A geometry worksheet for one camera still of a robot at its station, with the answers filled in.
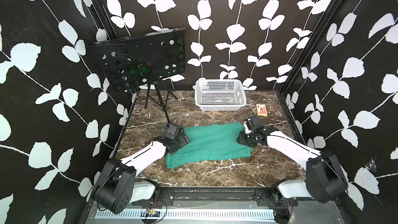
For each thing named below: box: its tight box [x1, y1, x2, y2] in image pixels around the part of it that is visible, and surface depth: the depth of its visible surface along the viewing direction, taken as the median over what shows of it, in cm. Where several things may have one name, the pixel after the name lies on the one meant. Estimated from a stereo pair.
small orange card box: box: [256, 103, 268, 117], surface depth 110 cm
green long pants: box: [165, 122, 253, 169], surface depth 89 cm
